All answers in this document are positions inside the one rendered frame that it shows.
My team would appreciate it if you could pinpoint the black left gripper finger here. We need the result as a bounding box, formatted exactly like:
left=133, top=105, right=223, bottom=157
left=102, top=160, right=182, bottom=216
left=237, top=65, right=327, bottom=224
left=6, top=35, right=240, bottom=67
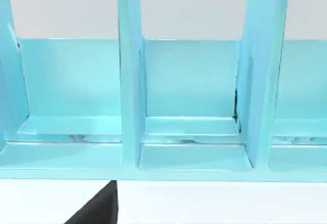
left=63, top=180, right=119, bottom=224

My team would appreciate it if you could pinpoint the light blue rack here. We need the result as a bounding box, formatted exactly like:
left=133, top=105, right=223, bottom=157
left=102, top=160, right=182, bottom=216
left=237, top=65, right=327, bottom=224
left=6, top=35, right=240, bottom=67
left=0, top=0, right=327, bottom=182

